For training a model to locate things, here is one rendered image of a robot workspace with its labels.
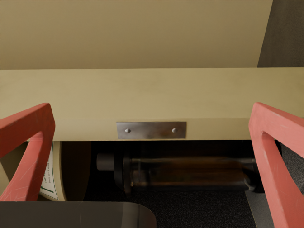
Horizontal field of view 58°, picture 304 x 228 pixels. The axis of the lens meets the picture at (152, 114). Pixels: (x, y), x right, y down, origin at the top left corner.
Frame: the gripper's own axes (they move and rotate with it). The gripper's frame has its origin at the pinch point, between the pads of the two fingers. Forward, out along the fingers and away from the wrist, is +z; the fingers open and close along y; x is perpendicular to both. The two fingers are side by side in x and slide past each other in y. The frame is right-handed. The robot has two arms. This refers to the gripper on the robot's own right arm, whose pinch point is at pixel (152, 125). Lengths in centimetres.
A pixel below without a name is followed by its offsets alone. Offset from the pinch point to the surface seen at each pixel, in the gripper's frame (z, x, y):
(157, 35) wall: 55, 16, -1
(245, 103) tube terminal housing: 14.6, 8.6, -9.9
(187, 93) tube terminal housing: 16.7, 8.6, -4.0
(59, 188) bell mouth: 13.5, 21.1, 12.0
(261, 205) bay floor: 18.9, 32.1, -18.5
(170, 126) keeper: 12.0, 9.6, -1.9
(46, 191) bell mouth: 14.3, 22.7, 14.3
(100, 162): 20.0, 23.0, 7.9
